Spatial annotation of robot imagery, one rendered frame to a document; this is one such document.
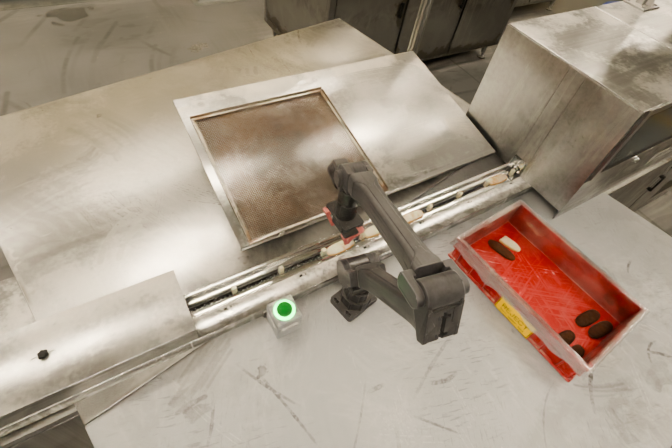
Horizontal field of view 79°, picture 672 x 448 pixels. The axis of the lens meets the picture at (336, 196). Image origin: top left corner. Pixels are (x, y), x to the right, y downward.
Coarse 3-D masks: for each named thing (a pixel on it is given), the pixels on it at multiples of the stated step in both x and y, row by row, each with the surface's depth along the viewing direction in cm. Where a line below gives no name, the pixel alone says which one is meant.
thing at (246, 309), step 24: (504, 192) 150; (432, 216) 137; (456, 216) 139; (264, 288) 112; (288, 288) 113; (312, 288) 115; (216, 312) 106; (240, 312) 107; (216, 336) 105; (48, 408) 87; (0, 432) 84
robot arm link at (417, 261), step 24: (360, 168) 99; (360, 192) 93; (384, 192) 91; (384, 216) 85; (384, 240) 86; (408, 240) 79; (408, 264) 76; (432, 264) 75; (456, 264) 76; (408, 288) 72
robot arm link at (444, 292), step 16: (368, 256) 108; (352, 272) 103; (368, 272) 99; (384, 272) 98; (448, 272) 73; (368, 288) 99; (384, 288) 90; (432, 288) 70; (448, 288) 71; (464, 288) 72; (400, 304) 84; (432, 304) 70; (448, 304) 72; (416, 320) 75; (432, 320) 72; (448, 320) 73; (416, 336) 76; (432, 336) 74
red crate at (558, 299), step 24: (480, 240) 138; (528, 240) 141; (504, 264) 133; (528, 264) 134; (552, 264) 136; (480, 288) 125; (528, 288) 128; (552, 288) 129; (576, 288) 131; (552, 312) 124; (576, 312) 125; (600, 312) 126; (576, 336) 119; (552, 360) 112
